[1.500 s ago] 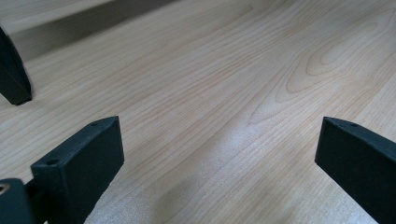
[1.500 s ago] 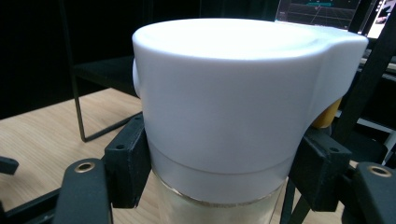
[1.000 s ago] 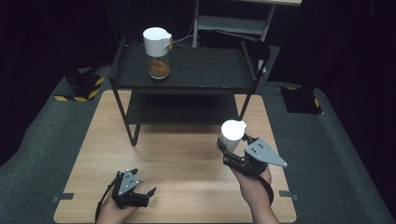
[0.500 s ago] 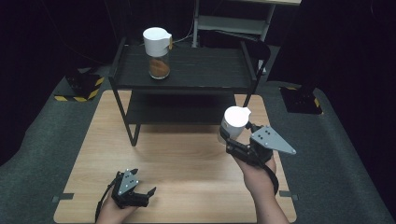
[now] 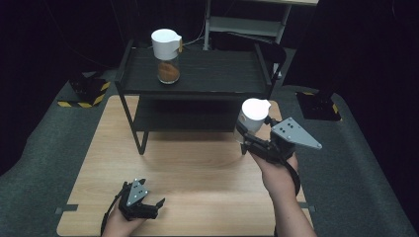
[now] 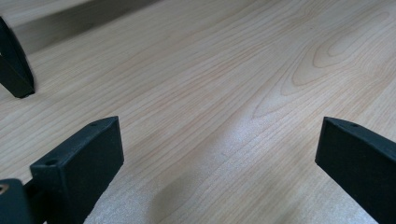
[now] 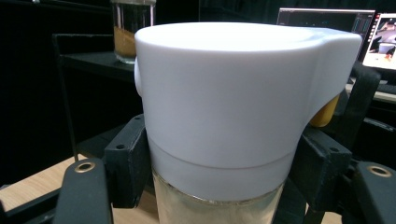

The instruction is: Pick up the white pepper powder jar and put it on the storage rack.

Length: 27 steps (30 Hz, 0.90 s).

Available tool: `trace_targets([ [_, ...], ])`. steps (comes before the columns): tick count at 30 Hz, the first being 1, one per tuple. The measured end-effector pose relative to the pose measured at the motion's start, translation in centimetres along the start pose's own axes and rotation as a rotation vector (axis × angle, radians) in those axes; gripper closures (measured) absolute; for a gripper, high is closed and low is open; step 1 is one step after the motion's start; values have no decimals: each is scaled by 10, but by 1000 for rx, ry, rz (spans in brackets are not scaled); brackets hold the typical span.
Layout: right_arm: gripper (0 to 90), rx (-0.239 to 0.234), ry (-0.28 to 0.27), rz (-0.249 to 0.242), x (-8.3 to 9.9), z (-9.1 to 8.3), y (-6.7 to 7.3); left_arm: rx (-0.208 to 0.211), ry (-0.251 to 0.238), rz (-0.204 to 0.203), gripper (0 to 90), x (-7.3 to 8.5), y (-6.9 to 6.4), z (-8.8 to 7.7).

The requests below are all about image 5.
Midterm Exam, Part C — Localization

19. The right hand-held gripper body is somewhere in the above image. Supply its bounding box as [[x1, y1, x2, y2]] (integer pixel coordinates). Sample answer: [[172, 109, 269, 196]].
[[244, 117, 323, 166]]

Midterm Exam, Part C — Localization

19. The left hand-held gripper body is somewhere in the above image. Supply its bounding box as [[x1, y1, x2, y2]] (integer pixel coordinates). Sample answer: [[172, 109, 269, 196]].
[[118, 178, 159, 221]]

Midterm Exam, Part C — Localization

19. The black two-tier shelf rack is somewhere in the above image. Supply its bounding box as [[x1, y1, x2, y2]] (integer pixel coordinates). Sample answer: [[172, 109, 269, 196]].
[[114, 39, 287, 156]]

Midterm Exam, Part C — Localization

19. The brown spice jar white lid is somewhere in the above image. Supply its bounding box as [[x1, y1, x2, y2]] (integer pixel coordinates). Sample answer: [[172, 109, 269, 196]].
[[150, 28, 184, 85]]

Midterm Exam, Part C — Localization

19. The person's left hand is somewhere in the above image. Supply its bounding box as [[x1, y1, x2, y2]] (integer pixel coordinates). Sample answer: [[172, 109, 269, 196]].
[[101, 205, 146, 237]]

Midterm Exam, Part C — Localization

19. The person's right hand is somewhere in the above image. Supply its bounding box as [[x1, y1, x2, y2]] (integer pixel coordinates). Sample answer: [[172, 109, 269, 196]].
[[251, 151, 300, 199]]

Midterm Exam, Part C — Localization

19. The black stand base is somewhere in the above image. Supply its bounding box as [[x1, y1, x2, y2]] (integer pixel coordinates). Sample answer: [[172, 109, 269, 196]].
[[295, 89, 343, 122]]

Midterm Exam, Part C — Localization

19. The grey tape strip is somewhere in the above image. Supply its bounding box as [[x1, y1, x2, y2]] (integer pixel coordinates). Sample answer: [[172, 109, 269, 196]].
[[54, 203, 79, 215], [297, 200, 316, 213]]

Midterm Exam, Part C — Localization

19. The grey metal stand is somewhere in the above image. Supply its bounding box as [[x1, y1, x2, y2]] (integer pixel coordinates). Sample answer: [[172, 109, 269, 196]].
[[202, 0, 321, 80]]

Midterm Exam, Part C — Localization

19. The black base yellow striped tape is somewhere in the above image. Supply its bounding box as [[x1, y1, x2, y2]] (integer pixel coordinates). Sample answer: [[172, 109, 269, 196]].
[[57, 73, 112, 109]]

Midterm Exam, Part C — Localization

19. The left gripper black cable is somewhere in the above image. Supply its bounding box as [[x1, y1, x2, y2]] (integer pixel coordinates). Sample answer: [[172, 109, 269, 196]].
[[100, 185, 128, 237]]

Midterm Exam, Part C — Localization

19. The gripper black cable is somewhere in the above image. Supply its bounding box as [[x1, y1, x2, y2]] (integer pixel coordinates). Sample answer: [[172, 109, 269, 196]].
[[282, 157, 302, 198], [100, 185, 128, 237]]

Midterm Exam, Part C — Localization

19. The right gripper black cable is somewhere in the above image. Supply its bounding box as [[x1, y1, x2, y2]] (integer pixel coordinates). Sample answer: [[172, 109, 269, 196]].
[[282, 157, 302, 198]]

